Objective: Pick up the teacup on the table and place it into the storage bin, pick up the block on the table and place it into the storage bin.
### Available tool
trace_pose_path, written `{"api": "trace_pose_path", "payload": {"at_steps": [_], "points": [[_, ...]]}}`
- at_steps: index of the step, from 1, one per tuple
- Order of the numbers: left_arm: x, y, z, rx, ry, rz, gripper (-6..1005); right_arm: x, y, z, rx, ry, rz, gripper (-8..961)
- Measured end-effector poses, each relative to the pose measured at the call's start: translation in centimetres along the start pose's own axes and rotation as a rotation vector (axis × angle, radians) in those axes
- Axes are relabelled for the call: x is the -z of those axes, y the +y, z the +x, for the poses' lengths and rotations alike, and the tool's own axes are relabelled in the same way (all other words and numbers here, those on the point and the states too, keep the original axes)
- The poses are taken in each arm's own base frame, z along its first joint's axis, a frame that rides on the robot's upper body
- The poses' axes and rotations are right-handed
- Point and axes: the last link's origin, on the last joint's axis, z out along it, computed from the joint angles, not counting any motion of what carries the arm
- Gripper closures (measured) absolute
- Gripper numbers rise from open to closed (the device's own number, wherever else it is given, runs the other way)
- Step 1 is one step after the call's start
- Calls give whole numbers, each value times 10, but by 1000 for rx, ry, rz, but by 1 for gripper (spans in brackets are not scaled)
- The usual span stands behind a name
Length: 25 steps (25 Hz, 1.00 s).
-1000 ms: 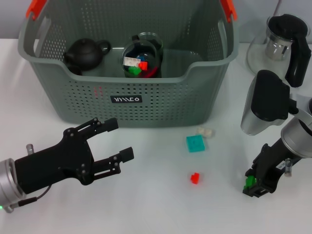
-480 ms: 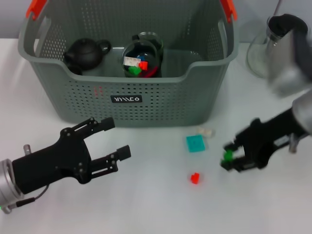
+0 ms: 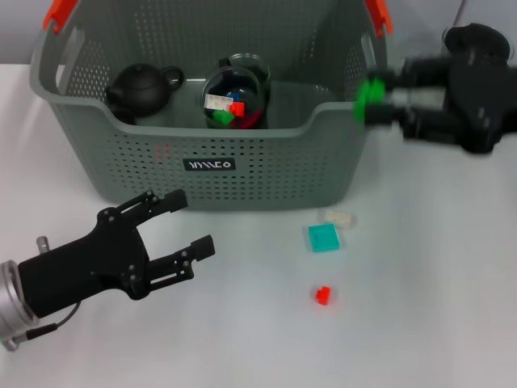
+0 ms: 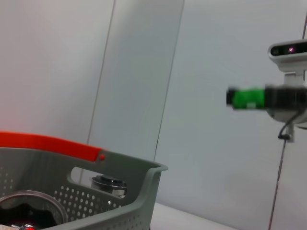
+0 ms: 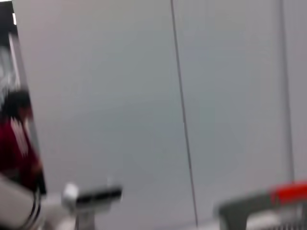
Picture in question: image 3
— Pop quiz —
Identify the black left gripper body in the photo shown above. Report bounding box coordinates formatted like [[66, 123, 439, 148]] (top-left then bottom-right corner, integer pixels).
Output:
[[18, 205, 153, 318]]

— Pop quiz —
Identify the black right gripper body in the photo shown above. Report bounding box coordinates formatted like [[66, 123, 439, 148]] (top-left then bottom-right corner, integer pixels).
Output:
[[443, 56, 517, 155]]

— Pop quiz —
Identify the green stepped brick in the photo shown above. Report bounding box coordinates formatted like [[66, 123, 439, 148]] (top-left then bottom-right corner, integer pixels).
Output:
[[354, 78, 385, 123]]

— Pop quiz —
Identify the white brick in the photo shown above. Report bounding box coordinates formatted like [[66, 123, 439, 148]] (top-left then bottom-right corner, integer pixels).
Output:
[[322, 209, 358, 230], [203, 94, 230, 111]]

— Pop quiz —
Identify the teal square brick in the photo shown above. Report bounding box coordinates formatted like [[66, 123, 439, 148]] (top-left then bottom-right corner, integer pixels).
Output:
[[308, 223, 342, 255]]

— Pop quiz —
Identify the grey perforated storage bin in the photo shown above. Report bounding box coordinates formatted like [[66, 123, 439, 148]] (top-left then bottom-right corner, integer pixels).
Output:
[[30, 0, 399, 213]]

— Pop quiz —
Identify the black clay teapot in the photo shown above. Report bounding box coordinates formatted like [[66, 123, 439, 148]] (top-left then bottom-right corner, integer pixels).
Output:
[[105, 63, 186, 119]]

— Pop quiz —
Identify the thin grey background cable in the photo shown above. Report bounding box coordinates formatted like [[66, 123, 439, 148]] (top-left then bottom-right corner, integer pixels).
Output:
[[454, 0, 469, 28]]

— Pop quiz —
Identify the thin dark arm cable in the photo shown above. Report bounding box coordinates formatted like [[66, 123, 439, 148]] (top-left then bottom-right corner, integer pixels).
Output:
[[25, 302, 81, 339]]

